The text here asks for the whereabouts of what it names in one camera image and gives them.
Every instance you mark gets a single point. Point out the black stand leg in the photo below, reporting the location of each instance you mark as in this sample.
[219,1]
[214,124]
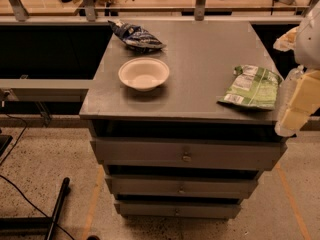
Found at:
[45,225]

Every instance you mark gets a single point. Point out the green jalapeno chip bag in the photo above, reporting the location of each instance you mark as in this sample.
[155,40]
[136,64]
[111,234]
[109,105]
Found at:
[253,87]

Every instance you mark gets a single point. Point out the white paper bowl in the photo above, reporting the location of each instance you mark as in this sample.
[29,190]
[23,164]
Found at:
[143,74]

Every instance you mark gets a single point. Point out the wooden background workbench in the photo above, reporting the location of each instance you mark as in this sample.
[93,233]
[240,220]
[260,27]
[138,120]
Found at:
[56,11]

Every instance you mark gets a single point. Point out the grey drawer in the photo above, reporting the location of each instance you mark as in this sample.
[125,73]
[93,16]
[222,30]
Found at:
[180,187]
[231,155]
[175,209]

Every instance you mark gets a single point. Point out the bottom grey drawer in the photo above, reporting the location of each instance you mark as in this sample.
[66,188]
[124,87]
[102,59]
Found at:
[175,209]

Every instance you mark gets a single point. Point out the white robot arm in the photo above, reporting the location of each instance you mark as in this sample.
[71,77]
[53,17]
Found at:
[307,47]

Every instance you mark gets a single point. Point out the middle grey drawer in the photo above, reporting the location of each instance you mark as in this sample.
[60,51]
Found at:
[180,187]

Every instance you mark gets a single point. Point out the grey drawer cabinet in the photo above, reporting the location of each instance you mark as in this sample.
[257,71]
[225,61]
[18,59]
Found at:
[201,57]

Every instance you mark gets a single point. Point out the grey metal rail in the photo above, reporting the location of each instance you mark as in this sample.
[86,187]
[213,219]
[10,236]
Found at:
[45,90]

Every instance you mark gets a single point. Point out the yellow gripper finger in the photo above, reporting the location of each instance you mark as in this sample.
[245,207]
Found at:
[287,41]
[306,98]

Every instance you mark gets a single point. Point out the blue chip bag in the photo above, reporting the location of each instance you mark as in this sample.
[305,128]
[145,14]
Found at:
[136,37]

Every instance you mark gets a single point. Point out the top grey drawer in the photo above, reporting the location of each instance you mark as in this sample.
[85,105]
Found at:
[231,155]

